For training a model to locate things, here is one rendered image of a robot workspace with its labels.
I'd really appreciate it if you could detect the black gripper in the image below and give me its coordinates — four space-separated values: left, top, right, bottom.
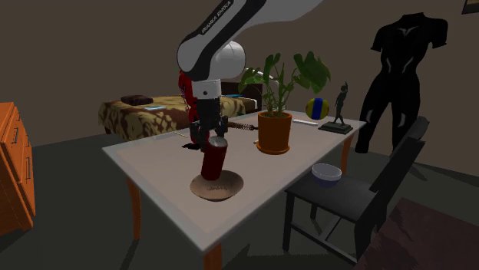
189 97 229 153

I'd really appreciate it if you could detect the framed wall picture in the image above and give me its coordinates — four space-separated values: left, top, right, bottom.
461 0 479 15

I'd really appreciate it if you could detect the black chair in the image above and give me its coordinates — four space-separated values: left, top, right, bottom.
282 115 431 267

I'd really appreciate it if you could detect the yellow and blue ball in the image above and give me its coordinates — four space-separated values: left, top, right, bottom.
305 97 331 121

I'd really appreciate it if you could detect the orange chest of drawers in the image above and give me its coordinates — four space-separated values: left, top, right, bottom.
0 101 37 238

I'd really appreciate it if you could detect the brown coiled spring tool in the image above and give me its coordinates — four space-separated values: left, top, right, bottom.
226 121 259 132

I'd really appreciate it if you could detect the white table with orange legs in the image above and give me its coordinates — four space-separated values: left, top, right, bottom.
101 110 367 270

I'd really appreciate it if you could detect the white and blue bowl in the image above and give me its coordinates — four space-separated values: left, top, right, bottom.
311 162 343 189

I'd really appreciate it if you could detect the red can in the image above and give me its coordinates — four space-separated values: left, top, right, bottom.
200 136 229 182

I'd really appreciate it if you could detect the tan shallow bowl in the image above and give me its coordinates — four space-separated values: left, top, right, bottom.
190 170 245 203

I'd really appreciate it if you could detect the green plant in orange pot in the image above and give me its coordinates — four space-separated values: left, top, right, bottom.
238 51 332 156

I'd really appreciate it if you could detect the black mannequin torso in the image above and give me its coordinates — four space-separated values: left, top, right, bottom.
354 12 450 155

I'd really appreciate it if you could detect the bed with patterned yellow cover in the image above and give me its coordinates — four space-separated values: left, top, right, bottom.
97 81 263 143

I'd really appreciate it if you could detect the dark standing figure statue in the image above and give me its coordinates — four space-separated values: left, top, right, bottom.
318 81 354 135

